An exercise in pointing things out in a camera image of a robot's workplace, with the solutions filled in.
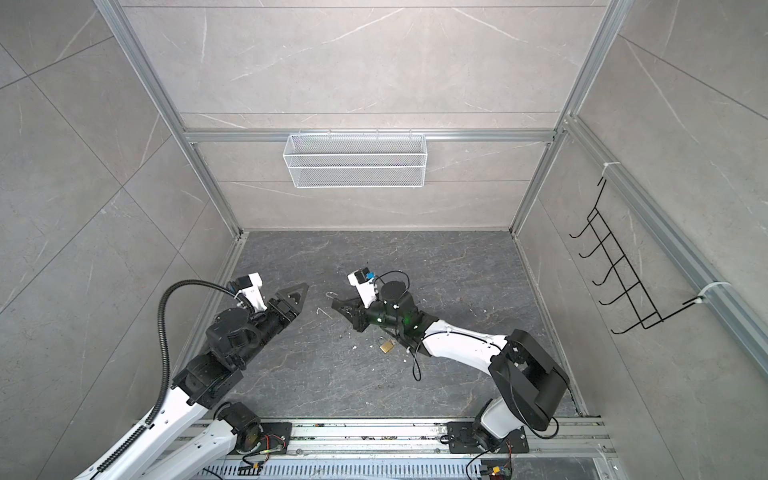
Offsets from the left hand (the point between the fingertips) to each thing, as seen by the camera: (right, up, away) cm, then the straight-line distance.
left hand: (305, 284), depth 68 cm
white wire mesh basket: (+9, +40, +32) cm, 52 cm away
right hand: (+6, -6, +8) cm, 12 cm away
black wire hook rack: (+74, -2, -5) cm, 74 cm away
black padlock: (+4, -3, +9) cm, 11 cm away
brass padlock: (+19, -21, +20) cm, 34 cm away
